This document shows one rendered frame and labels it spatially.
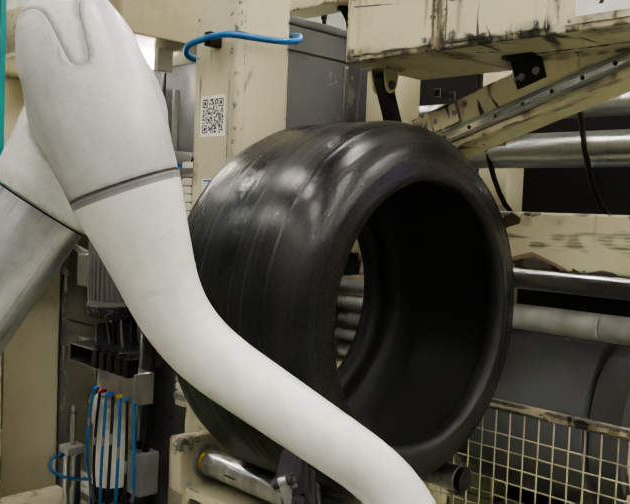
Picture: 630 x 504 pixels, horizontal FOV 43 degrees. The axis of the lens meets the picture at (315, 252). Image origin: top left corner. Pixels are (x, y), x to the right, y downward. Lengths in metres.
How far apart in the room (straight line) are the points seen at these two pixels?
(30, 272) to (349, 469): 0.38
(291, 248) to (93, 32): 0.46
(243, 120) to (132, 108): 0.78
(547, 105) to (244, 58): 0.55
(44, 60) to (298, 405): 0.36
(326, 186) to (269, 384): 0.45
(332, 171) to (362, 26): 0.56
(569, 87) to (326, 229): 0.59
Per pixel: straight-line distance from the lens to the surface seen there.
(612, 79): 1.47
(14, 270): 0.87
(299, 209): 1.09
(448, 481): 1.43
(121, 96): 0.70
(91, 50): 0.71
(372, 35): 1.60
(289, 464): 0.98
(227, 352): 0.72
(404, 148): 1.20
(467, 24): 1.47
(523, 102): 1.54
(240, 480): 1.37
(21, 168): 0.86
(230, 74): 1.48
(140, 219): 0.70
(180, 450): 1.43
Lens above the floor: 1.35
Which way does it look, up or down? 3 degrees down
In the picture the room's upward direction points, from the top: 2 degrees clockwise
